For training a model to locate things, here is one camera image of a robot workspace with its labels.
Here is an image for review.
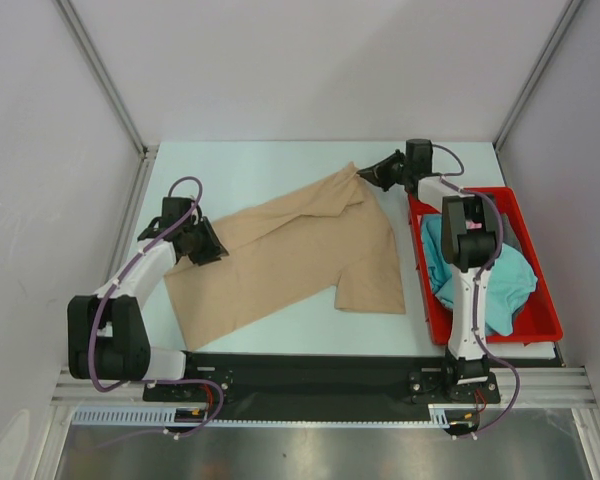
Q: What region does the red plastic bin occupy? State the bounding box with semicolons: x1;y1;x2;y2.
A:
406;186;565;346

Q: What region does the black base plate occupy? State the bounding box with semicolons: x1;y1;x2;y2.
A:
79;348;565;422

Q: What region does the grey t shirt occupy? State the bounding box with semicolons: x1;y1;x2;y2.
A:
501;214;522;252

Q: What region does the light blue t shirt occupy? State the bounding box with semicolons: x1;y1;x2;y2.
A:
420;214;453;303

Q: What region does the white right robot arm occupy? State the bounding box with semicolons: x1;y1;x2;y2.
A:
357;139;503;401

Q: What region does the aluminium frame rail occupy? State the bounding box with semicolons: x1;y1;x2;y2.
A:
51;367;596;408

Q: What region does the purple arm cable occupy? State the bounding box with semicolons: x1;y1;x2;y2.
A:
88;175;226;441
429;142;521;440

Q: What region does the teal t shirt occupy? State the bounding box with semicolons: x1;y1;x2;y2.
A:
434;244;537;336

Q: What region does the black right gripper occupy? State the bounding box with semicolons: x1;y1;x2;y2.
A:
357;149;411;192

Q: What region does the white slotted cable duct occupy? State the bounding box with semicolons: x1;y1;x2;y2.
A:
72;405;477;430

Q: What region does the aluminium post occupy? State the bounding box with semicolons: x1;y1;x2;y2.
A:
53;0;148;158
492;0;587;154

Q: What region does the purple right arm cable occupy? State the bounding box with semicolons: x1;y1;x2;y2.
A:
429;142;521;440

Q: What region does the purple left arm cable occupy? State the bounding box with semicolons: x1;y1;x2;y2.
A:
88;175;226;441

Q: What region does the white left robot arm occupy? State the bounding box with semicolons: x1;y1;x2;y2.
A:
67;196;228;400

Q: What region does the beige t shirt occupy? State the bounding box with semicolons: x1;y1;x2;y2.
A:
164;164;405;350

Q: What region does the left rear aluminium post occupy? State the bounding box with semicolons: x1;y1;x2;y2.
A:
53;0;148;158

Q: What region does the right rear aluminium post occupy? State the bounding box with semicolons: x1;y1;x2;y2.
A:
492;0;587;154

